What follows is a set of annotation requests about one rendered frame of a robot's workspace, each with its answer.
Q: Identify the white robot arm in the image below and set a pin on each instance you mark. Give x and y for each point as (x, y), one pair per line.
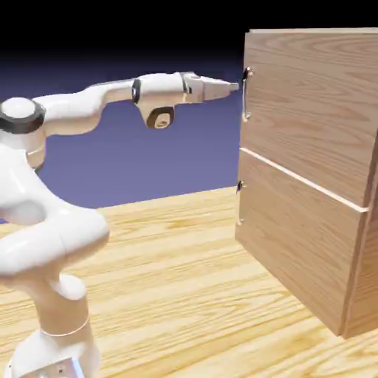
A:
(73, 109)

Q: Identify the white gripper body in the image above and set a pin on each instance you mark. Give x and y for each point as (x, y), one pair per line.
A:
(214, 88)

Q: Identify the light wood cabinet door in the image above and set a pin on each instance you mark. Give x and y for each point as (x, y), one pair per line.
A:
(307, 112)
(295, 242)

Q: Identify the light wood cabinet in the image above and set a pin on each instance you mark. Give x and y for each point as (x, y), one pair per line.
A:
(310, 165)

